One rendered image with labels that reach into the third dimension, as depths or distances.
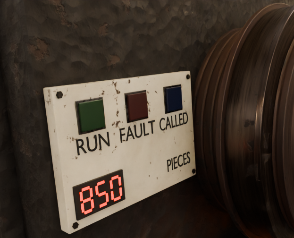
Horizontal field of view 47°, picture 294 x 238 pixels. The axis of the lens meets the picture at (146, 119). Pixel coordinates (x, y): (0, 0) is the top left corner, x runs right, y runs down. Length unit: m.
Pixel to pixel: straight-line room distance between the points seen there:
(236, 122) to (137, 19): 0.21
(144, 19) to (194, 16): 0.13
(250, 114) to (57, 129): 0.27
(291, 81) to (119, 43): 0.25
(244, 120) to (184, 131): 0.10
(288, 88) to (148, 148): 0.22
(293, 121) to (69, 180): 0.33
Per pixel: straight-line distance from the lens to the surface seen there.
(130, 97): 0.47
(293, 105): 0.55
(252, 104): 0.52
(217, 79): 0.60
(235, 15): 0.75
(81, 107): 0.42
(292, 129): 0.55
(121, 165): 0.48
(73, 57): 0.45
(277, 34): 0.56
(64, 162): 0.42
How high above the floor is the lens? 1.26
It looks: 9 degrees down
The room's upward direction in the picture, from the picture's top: 5 degrees counter-clockwise
